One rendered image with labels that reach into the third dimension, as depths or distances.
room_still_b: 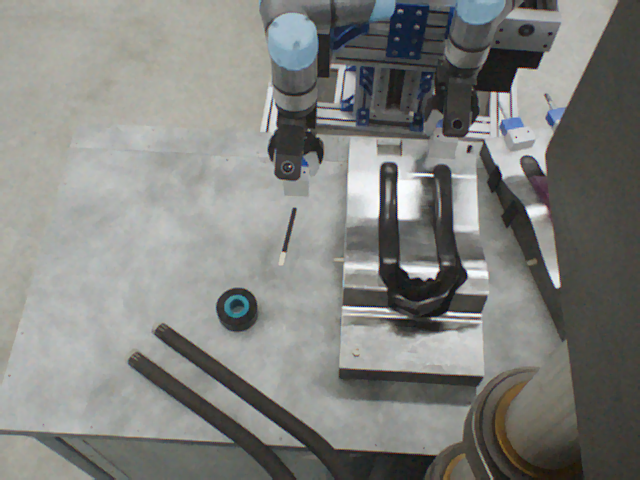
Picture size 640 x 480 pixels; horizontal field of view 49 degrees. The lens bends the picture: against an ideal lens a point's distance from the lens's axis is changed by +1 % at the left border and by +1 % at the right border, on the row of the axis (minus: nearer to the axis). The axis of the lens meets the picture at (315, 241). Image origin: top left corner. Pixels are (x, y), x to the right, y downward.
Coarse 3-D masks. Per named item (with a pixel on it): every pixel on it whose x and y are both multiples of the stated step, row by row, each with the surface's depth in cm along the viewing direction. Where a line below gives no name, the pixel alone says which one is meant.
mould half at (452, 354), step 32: (352, 160) 144; (384, 160) 144; (416, 160) 144; (448, 160) 144; (352, 192) 141; (416, 192) 141; (352, 224) 137; (416, 224) 137; (352, 256) 129; (416, 256) 129; (480, 256) 130; (352, 288) 126; (384, 288) 126; (480, 288) 125; (352, 320) 130; (384, 320) 130; (416, 320) 130; (448, 320) 130; (480, 320) 130; (384, 352) 127; (416, 352) 127; (448, 352) 127; (480, 352) 127; (448, 384) 130
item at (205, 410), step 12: (132, 360) 130; (144, 360) 129; (144, 372) 128; (156, 372) 127; (156, 384) 127; (168, 384) 126; (180, 384) 126; (180, 396) 124; (192, 396) 124; (192, 408) 123; (204, 408) 122; (216, 408) 122; (204, 420) 122; (216, 420) 121; (228, 420) 120; (228, 432) 119
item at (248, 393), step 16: (160, 336) 132; (176, 336) 131; (192, 352) 128; (208, 368) 126; (224, 368) 125; (224, 384) 124; (240, 384) 122; (256, 400) 120; (272, 400) 120; (272, 416) 118; (288, 416) 117; (288, 432) 116
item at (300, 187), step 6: (306, 162) 137; (306, 168) 135; (306, 174) 134; (288, 180) 134; (300, 180) 134; (306, 180) 134; (288, 186) 135; (294, 186) 135; (300, 186) 135; (306, 186) 135; (288, 192) 137; (294, 192) 137; (300, 192) 137; (306, 192) 137
